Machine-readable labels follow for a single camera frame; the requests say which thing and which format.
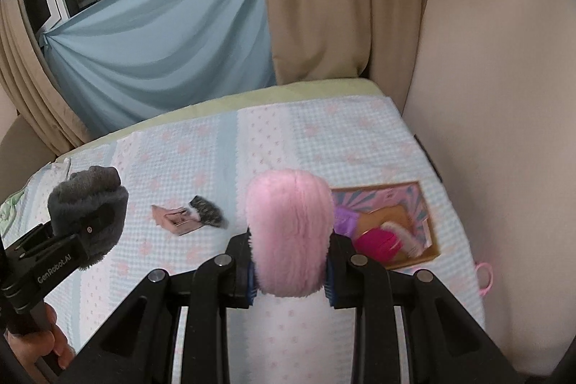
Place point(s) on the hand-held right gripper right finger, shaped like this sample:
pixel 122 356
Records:
pixel 330 280

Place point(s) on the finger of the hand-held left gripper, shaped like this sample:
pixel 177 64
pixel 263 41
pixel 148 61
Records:
pixel 92 226

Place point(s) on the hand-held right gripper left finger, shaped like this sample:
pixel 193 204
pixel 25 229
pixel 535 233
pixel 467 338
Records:
pixel 249 280

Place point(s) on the grey fluffy sock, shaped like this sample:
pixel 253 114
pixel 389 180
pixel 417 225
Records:
pixel 90 199

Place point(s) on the magenta fluffy sock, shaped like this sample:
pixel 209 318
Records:
pixel 375 244

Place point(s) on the purple packet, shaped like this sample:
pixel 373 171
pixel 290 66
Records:
pixel 345 220

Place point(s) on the light pink fluffy sock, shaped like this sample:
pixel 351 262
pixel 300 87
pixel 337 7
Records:
pixel 290 231

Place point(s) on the cardboard box with pink print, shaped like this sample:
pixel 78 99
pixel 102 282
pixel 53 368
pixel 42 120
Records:
pixel 423 208

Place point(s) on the person's left hand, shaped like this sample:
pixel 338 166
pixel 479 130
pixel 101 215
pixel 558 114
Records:
pixel 49 343

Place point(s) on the green ruffled cloth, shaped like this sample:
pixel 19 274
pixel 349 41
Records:
pixel 9 211

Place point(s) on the dark patterned sock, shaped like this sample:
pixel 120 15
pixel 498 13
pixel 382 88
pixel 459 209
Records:
pixel 208 211

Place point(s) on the beige padded headboard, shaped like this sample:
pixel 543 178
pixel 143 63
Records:
pixel 22 145

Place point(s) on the checked blue pink blanket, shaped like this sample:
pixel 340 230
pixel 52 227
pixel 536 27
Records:
pixel 292 136

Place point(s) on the pink plastic item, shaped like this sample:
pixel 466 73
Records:
pixel 485 278

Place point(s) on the pale green bed sheet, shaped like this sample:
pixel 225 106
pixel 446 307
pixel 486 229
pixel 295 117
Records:
pixel 216 98

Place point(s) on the light blue hanging cloth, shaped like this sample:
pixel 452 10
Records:
pixel 157 51

